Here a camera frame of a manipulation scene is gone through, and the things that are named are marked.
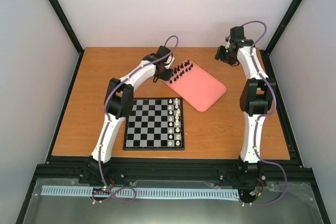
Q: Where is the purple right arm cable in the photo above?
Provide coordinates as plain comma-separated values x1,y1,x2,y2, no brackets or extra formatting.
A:
238,20,289,207

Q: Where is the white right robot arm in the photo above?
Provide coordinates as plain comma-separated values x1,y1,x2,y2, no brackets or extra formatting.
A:
215,26,277,164

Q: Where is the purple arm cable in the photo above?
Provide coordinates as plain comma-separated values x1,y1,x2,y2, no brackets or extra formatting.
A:
238,20,289,207
91,35,180,205

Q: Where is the light blue cable duct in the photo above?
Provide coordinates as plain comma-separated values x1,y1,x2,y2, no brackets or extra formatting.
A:
40,185,239,201

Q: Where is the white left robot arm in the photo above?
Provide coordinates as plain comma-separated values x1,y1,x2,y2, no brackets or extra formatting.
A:
91,46,174,164

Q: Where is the black and white chessboard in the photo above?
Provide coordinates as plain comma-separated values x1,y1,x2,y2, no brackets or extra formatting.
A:
123,97,185,151

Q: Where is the pink plastic tray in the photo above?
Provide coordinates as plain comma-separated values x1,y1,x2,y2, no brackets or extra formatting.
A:
165,60,226,112

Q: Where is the black aluminium frame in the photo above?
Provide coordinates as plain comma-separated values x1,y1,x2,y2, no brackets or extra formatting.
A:
16,0,330,223

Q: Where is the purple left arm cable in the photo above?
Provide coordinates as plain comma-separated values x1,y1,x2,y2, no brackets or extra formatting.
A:
91,35,180,205

